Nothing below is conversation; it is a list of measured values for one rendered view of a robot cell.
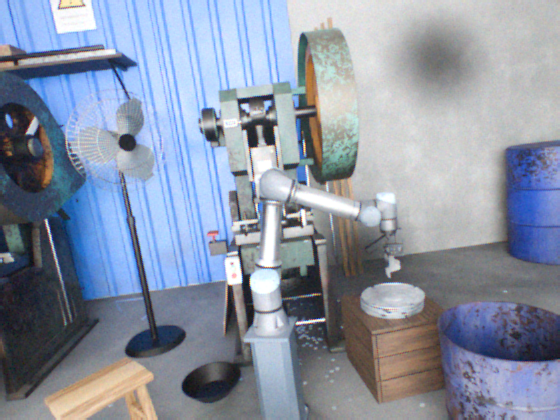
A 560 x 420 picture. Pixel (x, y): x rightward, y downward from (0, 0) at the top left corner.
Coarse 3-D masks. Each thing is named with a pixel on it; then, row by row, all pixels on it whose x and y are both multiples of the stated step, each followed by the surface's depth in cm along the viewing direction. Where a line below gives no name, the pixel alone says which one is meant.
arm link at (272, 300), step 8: (256, 272) 162; (264, 272) 161; (272, 272) 160; (256, 280) 156; (264, 280) 155; (272, 280) 155; (256, 288) 155; (264, 288) 154; (272, 288) 155; (256, 296) 156; (264, 296) 155; (272, 296) 155; (280, 296) 159; (256, 304) 157; (264, 304) 155; (272, 304) 156; (280, 304) 159
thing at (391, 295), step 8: (368, 288) 202; (384, 288) 200; (392, 288) 199; (400, 288) 197; (408, 288) 196; (416, 288) 195; (368, 296) 193; (376, 296) 192; (384, 296) 189; (392, 296) 188; (400, 296) 187; (408, 296) 187; (416, 296) 186; (424, 296) 184; (368, 304) 185; (376, 304) 183; (384, 304) 182; (392, 304) 181; (400, 304) 180; (408, 304) 179; (416, 304) 178
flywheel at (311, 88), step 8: (312, 64) 231; (312, 72) 238; (312, 80) 243; (312, 88) 247; (312, 96) 250; (312, 104) 252; (312, 120) 255; (320, 120) 222; (312, 128) 255; (320, 128) 239; (312, 136) 255; (320, 136) 243; (312, 144) 257; (320, 144) 247; (320, 152) 245; (320, 160) 238; (320, 168) 237
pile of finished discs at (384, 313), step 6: (372, 288) 203; (360, 300) 194; (366, 306) 185; (372, 306) 183; (414, 306) 178; (420, 306) 181; (366, 312) 186; (372, 312) 182; (378, 312) 180; (384, 312) 179; (390, 312) 178; (396, 312) 176; (402, 312) 177; (408, 312) 177; (414, 312) 178; (384, 318) 179; (390, 318) 177; (396, 318) 177
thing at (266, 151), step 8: (264, 144) 224; (256, 152) 220; (264, 152) 220; (272, 152) 221; (256, 160) 221; (264, 160) 221; (272, 160) 221; (256, 168) 222; (264, 168) 222; (256, 176) 222; (256, 184) 224; (256, 192) 224
